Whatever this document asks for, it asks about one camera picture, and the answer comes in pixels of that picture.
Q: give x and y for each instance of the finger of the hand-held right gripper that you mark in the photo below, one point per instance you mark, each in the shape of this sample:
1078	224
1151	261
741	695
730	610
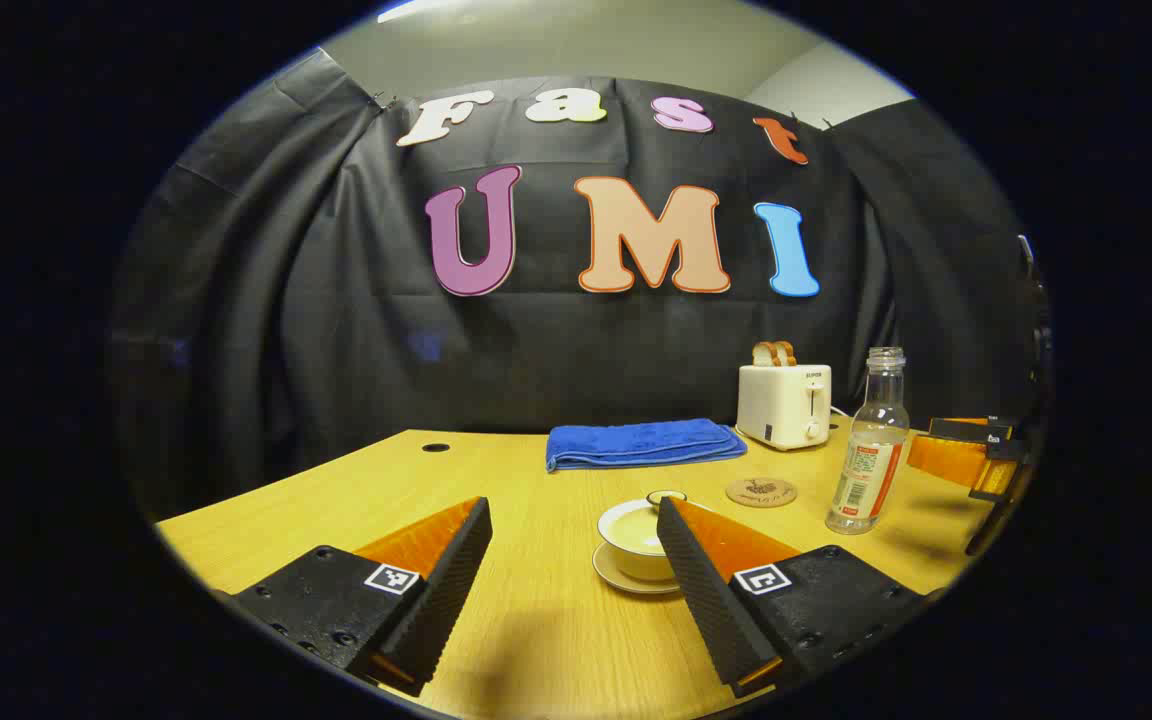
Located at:
946	455

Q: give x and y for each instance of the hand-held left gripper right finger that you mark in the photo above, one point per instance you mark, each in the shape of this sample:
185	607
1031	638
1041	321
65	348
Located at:
701	590

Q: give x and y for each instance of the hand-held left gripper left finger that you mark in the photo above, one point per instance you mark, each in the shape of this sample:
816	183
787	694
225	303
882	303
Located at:
446	590

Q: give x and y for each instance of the white teacup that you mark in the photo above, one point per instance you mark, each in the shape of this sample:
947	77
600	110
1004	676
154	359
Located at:
636	568

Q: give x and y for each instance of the clear water bottle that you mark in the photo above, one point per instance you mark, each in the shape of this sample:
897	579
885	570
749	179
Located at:
866	480

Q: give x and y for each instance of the white teacup lid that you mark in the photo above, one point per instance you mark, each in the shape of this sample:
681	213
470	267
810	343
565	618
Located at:
631	525

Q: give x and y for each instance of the round wooden coaster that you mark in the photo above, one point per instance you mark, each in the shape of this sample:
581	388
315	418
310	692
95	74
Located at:
761	493

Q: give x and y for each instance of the white saucer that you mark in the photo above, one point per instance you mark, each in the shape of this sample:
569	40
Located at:
616	580

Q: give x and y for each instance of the folded blue towel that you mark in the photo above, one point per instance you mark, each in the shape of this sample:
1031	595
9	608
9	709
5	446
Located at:
636	443

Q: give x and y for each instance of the cream toaster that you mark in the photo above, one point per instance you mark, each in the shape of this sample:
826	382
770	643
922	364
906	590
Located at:
781	405

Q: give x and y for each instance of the toast slice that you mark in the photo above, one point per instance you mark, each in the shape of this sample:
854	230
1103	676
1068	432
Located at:
789	353
764	354

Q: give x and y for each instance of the black backdrop cloth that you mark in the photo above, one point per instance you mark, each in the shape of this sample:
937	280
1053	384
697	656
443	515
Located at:
336	350

